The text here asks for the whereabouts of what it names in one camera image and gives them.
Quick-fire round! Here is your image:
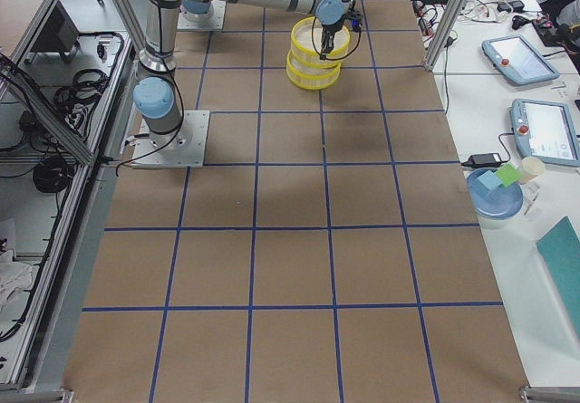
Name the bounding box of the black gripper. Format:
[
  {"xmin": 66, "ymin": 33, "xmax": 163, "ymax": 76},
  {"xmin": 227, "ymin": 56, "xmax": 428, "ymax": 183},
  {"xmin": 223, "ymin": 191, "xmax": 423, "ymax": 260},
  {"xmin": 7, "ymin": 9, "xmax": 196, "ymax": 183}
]
[{"xmin": 319, "ymin": 7, "xmax": 363, "ymax": 61}]

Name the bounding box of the yellow rimmed steamer layer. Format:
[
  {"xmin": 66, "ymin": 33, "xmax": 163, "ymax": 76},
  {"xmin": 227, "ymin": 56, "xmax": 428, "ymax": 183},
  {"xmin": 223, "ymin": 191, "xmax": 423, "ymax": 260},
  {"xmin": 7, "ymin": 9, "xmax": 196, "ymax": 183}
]
[
  {"xmin": 285, "ymin": 52, "xmax": 341, "ymax": 91},
  {"xmin": 290, "ymin": 16, "xmax": 351, "ymax": 68}
]

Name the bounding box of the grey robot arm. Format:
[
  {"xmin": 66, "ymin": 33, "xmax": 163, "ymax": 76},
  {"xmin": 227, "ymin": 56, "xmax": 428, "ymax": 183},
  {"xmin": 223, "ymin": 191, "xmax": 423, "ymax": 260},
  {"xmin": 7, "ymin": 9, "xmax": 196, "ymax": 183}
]
[{"xmin": 133, "ymin": 0, "xmax": 362, "ymax": 152}]

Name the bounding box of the far blue teach pendant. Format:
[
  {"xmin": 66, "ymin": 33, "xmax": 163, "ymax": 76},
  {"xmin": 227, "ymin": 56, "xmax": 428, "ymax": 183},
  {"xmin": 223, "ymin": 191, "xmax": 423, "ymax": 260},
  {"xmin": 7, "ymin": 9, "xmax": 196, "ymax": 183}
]
[{"xmin": 481, "ymin": 35, "xmax": 560, "ymax": 86}]

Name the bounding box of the blue teach pendant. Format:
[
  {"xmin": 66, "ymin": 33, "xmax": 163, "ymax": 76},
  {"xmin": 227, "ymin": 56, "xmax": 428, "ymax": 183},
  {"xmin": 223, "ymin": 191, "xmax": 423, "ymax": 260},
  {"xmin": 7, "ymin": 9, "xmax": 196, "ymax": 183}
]
[
  {"xmin": 481, "ymin": 35, "xmax": 560, "ymax": 86},
  {"xmin": 509, "ymin": 99, "xmax": 579, "ymax": 168}
]

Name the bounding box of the black power adapter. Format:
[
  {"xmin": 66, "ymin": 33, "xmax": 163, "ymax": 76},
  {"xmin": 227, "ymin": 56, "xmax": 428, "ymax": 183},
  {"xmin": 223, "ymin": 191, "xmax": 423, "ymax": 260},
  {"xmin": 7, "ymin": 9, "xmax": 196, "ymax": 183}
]
[{"xmin": 461, "ymin": 152, "xmax": 504, "ymax": 169}]

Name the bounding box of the light blue foam block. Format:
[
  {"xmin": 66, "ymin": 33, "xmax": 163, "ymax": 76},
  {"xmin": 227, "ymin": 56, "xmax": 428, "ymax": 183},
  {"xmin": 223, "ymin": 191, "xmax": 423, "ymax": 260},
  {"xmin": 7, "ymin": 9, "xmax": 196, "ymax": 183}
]
[{"xmin": 476, "ymin": 170, "xmax": 502, "ymax": 194}]

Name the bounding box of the green foam block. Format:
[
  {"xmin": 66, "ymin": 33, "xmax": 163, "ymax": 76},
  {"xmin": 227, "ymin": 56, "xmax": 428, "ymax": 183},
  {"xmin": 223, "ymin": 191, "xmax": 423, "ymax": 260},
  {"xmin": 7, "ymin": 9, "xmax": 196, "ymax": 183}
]
[{"xmin": 495, "ymin": 163, "xmax": 521, "ymax": 187}]

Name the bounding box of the near blue teach pendant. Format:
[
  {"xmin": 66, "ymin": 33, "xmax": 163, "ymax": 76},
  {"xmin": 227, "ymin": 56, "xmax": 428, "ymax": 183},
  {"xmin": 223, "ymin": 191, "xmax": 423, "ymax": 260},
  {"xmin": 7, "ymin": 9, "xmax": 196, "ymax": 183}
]
[{"xmin": 509, "ymin": 99, "xmax": 579, "ymax": 168}]

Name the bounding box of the blue round plate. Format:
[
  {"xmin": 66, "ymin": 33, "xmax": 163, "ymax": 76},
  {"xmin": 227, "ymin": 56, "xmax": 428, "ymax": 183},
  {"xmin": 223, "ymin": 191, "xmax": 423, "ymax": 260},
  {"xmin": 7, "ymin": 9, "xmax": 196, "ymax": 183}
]
[{"xmin": 467, "ymin": 168, "xmax": 524, "ymax": 220}]

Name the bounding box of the cream paper cup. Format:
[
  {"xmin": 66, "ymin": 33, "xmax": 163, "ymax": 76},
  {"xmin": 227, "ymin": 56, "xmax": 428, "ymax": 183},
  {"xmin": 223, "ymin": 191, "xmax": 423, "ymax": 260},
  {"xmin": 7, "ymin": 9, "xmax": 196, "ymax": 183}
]
[{"xmin": 518, "ymin": 156, "xmax": 546, "ymax": 184}]

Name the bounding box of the teal flat board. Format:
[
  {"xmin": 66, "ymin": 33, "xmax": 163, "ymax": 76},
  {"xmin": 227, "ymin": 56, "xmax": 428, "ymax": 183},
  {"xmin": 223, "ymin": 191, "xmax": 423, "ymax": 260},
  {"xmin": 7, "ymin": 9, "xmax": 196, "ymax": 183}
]
[{"xmin": 536, "ymin": 216, "xmax": 579, "ymax": 308}]

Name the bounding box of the white crumpled cloth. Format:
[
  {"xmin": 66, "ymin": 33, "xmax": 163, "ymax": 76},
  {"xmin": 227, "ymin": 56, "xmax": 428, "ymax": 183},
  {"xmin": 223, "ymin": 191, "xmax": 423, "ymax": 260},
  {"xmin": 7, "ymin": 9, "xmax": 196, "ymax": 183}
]
[{"xmin": 0, "ymin": 219, "xmax": 34, "ymax": 313}]

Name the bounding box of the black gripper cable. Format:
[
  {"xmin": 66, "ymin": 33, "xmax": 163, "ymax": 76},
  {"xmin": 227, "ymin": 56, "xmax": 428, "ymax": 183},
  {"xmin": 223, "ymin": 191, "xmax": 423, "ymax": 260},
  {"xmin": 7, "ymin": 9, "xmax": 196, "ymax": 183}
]
[{"xmin": 319, "ymin": 24, "xmax": 362, "ymax": 65}]

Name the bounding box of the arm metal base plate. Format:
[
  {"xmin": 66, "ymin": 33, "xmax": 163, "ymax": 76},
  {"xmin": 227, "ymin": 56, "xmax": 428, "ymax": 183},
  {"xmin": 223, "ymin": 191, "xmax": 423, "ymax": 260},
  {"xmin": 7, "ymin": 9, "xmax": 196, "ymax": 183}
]
[
  {"xmin": 178, "ymin": 0, "xmax": 226, "ymax": 32},
  {"xmin": 130, "ymin": 110, "xmax": 210, "ymax": 168}
]

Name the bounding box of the aluminium frame post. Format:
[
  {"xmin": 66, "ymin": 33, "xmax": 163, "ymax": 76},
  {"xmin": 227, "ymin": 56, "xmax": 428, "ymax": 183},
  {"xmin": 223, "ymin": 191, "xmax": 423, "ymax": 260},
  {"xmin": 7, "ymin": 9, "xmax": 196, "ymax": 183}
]
[{"xmin": 423, "ymin": 0, "xmax": 466, "ymax": 72}]

